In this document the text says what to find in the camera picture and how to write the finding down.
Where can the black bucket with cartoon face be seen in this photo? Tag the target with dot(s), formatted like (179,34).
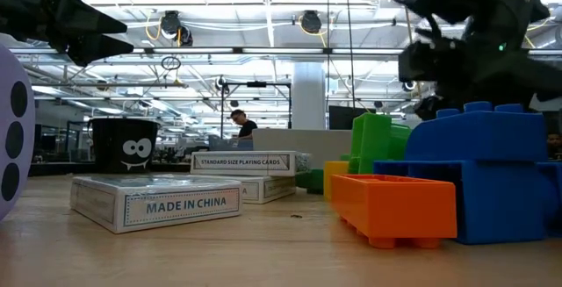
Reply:
(110,146)

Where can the white playing card deck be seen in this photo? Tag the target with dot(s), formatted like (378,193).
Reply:
(272,188)

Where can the card deck standard size print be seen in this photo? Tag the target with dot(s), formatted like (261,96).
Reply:
(241,162)

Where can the black monitor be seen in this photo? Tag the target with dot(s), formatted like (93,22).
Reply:
(344,118)

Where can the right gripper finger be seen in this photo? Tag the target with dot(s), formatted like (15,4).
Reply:
(430,108)

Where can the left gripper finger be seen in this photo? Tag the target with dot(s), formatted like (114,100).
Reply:
(88,20)
(96,50)

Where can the yellow toy brick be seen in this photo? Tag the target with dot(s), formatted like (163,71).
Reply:
(334,177)

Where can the card deck made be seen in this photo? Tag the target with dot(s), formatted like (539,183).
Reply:
(153,208)

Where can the dark grey plastic bin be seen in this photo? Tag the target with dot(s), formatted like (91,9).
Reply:
(228,143)

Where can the long orange toy brick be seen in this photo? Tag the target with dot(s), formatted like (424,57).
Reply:
(395,208)

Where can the light grey plastic bin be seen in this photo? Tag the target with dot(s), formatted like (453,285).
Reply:
(298,146)

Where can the dark green toy brick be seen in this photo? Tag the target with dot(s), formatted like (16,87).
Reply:
(309,181)

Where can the person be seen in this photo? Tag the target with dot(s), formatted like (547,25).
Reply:
(246,124)
(554,142)

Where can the white building pillar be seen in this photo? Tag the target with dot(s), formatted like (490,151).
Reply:
(308,96)

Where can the blue toy brick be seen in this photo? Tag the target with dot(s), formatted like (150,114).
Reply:
(478,138)
(505,203)

